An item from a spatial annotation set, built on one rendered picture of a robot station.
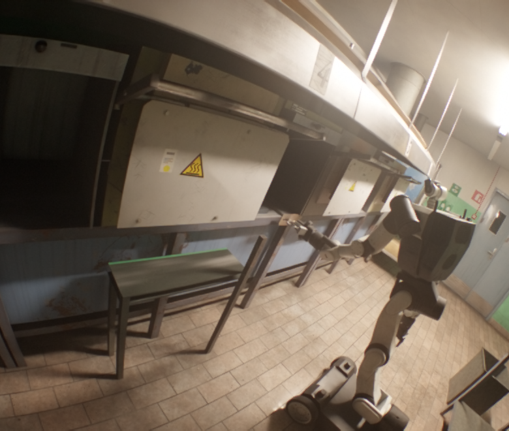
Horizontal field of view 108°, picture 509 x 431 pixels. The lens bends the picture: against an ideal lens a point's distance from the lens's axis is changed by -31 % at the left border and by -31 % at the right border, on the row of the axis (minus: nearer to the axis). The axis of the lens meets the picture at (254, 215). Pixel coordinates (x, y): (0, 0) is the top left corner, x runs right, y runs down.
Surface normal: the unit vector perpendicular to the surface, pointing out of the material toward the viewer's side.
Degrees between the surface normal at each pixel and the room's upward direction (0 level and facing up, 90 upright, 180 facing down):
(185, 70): 90
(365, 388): 90
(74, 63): 90
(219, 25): 80
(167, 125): 90
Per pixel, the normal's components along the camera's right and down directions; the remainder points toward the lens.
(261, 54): 0.68, 0.38
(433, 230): -0.95, -0.11
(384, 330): -0.68, 0.04
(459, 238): 0.26, 0.27
